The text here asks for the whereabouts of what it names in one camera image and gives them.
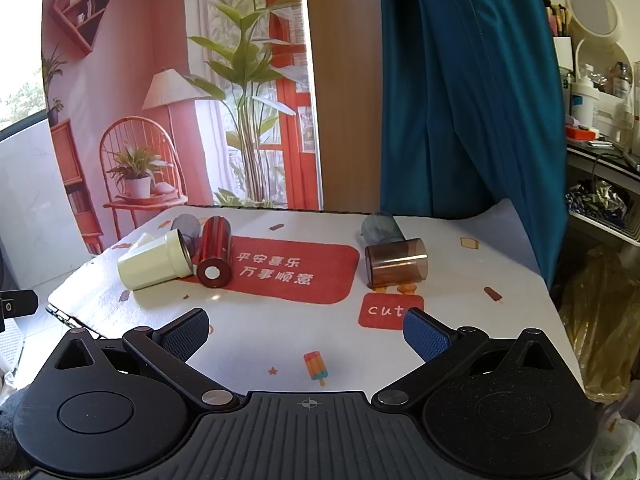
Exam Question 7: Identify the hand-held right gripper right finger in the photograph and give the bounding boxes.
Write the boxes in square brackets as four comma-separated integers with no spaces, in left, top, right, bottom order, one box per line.
[371,308,571,406]

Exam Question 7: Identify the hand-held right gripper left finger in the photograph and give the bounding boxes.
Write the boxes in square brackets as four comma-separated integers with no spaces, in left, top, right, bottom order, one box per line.
[44,308,242,413]

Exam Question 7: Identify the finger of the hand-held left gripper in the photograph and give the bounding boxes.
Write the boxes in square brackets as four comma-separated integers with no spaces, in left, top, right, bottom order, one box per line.
[0,289,39,332]

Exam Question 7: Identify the brown translucent cup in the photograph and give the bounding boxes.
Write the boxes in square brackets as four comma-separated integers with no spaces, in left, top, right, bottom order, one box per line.
[364,238,430,289]

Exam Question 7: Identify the cream cup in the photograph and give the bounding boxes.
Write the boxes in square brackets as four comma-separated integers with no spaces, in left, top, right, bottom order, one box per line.
[117,229,194,291]

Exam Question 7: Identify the red translucent cup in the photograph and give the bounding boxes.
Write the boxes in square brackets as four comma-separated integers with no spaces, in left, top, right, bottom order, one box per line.
[196,216,234,289]

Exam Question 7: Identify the grey translucent cup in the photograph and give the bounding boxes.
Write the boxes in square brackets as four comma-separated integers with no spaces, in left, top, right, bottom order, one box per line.
[170,214,202,241]

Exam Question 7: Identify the blue-grey translucent cup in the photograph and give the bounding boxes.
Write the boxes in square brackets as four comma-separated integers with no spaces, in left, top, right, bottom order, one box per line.
[361,212,406,247]

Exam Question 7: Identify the printed white table mat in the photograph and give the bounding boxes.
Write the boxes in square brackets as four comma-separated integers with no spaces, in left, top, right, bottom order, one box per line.
[46,197,587,397]

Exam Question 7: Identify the grey fuzzy cloth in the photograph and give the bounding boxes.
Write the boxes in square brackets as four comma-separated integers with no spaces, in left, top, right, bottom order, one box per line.
[0,387,36,466]

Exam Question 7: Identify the yellow plastic bag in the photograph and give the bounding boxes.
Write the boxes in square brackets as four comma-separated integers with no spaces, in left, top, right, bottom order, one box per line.
[559,244,640,402]

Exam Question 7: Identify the blue patterned foil bag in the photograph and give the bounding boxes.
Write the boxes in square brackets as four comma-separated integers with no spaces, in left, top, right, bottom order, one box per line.
[565,180,629,227]

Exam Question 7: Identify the white plastic bag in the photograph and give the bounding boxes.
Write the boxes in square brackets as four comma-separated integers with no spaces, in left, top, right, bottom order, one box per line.
[589,400,640,480]

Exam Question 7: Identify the teal curtain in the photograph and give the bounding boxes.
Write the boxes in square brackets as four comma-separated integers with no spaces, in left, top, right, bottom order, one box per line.
[376,0,570,288]

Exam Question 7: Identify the window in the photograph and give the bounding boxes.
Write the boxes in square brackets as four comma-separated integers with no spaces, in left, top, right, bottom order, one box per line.
[0,0,53,133]

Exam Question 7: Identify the white side shelf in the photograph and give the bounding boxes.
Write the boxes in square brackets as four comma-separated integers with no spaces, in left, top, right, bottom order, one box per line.
[565,35,640,247]

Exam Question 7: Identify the wooden panel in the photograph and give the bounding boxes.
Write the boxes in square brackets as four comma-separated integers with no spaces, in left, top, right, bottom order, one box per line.
[301,0,387,212]

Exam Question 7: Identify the white jar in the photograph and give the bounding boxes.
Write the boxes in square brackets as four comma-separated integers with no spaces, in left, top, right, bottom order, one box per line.
[571,80,601,127]

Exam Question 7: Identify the clear glass bottle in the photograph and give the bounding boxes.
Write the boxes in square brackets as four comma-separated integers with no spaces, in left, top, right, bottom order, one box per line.
[612,62,632,99]

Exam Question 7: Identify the brush holder with brushes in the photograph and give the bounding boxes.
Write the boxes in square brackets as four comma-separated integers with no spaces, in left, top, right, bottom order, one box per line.
[542,0,574,39]

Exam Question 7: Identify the round white mirror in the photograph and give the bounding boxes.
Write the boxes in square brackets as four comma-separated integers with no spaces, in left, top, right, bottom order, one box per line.
[565,0,622,37]

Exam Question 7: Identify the wall poster of pink room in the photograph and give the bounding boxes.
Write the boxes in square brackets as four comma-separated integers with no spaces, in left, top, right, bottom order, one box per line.
[41,0,324,257]

